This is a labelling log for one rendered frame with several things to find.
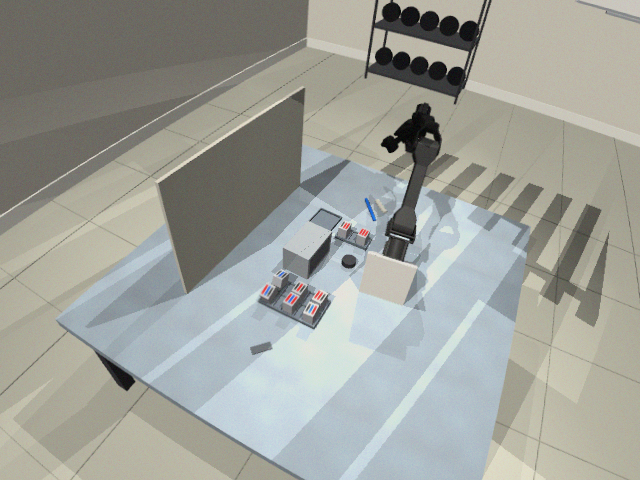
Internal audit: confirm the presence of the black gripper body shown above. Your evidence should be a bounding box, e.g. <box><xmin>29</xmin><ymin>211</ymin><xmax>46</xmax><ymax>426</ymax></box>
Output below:
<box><xmin>383</xmin><ymin>119</ymin><xmax>414</xmax><ymax>153</ymax></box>

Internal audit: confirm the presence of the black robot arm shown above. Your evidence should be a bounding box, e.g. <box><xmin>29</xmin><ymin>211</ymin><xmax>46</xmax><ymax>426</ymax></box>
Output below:
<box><xmin>383</xmin><ymin>102</ymin><xmax>442</xmax><ymax>262</ymax></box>

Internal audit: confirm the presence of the dark grey cylinder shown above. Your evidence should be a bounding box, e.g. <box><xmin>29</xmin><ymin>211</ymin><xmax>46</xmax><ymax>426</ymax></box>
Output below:
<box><xmin>342</xmin><ymin>254</ymin><xmax>356</xmax><ymax>269</ymax></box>

